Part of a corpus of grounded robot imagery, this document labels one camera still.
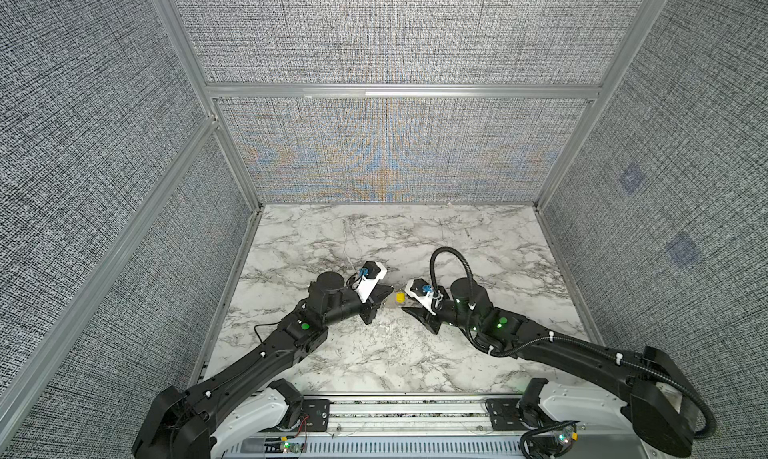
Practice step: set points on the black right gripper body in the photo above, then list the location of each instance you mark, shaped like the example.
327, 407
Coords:
429, 320

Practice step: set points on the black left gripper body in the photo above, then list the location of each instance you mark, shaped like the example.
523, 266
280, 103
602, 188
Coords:
368, 308

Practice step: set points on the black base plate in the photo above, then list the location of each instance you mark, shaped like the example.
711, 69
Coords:
316, 413
504, 414

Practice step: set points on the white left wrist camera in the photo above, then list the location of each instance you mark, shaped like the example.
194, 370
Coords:
366, 278

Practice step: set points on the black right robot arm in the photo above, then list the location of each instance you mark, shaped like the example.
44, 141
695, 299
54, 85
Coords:
660, 403

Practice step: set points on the slotted grey cable duct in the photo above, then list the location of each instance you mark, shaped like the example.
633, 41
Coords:
380, 447

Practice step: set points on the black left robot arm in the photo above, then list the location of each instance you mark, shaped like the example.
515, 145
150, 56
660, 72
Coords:
249, 396

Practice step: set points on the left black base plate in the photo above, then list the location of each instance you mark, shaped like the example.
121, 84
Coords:
316, 413

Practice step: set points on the aluminium enclosure frame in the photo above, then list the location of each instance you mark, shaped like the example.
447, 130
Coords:
104, 109

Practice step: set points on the aluminium front rail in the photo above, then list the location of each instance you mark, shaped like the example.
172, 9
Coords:
408, 416

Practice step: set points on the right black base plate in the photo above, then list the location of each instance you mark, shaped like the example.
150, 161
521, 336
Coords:
504, 414

